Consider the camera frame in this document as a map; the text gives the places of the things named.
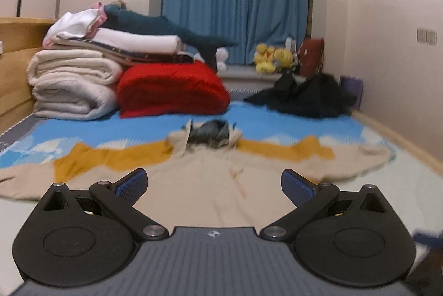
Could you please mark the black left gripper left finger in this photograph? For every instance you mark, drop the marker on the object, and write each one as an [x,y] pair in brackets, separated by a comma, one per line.
[117,201]

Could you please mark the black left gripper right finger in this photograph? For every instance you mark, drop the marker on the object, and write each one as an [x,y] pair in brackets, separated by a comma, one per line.
[310,201]

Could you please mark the beige and mustard jacket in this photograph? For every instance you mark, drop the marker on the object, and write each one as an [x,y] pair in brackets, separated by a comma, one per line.
[234,183]

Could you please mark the black clothes pile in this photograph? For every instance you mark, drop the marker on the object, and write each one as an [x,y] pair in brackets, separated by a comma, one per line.
[317,97]

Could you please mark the blue white patterned bedsheet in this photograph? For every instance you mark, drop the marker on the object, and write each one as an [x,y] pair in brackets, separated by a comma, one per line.
[236,262]

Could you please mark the red folded blanket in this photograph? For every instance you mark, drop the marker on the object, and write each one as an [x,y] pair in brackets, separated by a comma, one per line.
[160,88]

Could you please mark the purple bag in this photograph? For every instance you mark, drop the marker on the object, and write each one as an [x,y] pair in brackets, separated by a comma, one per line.
[353,86]

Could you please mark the cream folded quilt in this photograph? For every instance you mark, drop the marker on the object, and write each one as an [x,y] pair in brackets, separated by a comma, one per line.
[73,84]

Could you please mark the yellow plush toys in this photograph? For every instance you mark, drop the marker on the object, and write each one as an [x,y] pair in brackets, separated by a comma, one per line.
[269,59]

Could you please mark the white folded blanket stack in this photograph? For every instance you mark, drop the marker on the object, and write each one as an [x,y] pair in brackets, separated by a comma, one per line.
[83,30]

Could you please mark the dark teal shark plush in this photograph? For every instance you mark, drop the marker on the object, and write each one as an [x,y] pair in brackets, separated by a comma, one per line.
[121,19]

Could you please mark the wooden headboard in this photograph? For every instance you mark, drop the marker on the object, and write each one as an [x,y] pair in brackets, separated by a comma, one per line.
[21,38]

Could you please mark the wall switch panel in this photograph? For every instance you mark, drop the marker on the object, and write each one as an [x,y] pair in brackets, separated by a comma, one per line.
[426,36]

